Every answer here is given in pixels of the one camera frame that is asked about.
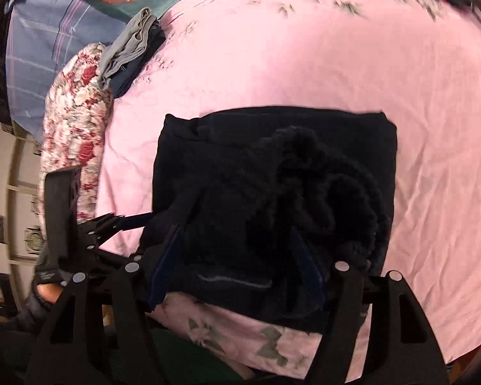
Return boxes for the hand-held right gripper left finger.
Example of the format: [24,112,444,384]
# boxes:
[25,224,184,385]

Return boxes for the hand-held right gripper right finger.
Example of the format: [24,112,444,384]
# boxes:
[291,230,450,385]

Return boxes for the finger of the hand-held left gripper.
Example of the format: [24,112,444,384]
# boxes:
[86,243,145,269]
[78,212,157,236]

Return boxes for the dark navy pants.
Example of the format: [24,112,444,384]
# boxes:
[138,105,398,333]

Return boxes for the person's left forearm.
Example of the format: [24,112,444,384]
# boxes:
[12,289,59,335]

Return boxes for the person's left hand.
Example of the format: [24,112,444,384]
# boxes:
[34,265,71,303]

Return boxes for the red floral quilt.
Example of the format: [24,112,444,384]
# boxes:
[38,42,115,225]

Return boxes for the navy folded garment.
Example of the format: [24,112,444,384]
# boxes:
[108,22,167,99]

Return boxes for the blue plaid pillow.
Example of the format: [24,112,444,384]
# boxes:
[6,0,133,145]

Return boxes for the grey folded garment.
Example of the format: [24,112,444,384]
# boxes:
[96,7,158,89]

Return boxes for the pink floral bedsheet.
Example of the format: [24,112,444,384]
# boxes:
[94,0,481,383]

